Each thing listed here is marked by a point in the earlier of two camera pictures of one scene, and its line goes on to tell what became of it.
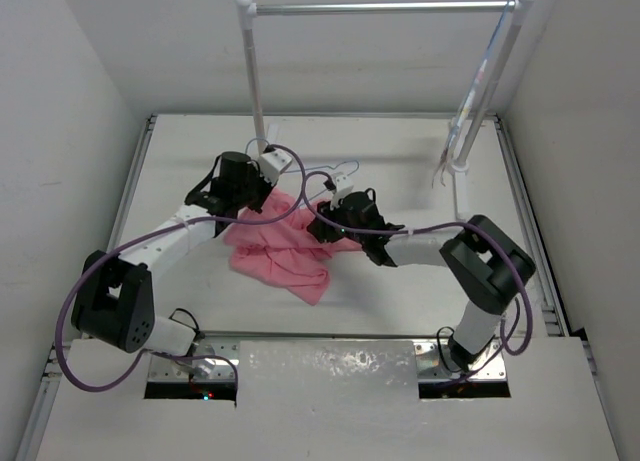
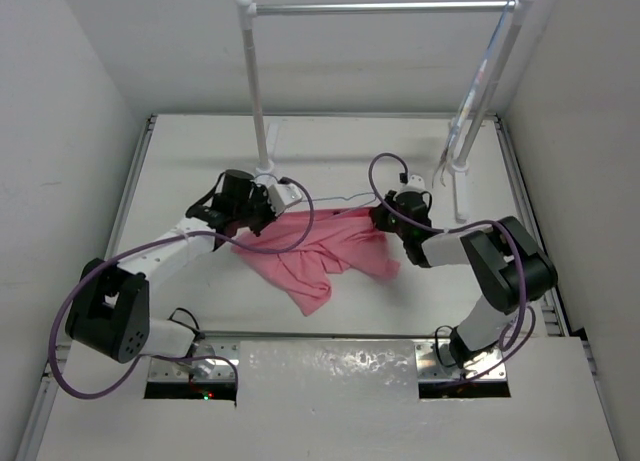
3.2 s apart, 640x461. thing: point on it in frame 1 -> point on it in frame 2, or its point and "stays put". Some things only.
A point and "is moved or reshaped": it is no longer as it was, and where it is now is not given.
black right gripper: x=323 y=233 -> x=381 y=218
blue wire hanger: x=315 y=168 is moved or reshaped
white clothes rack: x=250 y=7 stays put
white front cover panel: x=339 y=401 stays put
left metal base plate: x=206 y=362 stays put
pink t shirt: x=283 y=255 is moved or reshaped
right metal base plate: x=488 y=367 stays put
